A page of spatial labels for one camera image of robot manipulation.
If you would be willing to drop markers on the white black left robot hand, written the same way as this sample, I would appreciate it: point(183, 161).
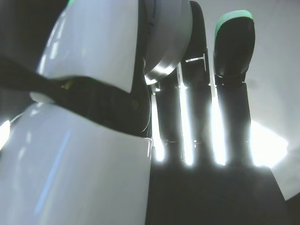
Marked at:
point(70, 175)

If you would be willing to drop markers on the white grey tape measure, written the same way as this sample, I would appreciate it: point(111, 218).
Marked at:
point(168, 28)

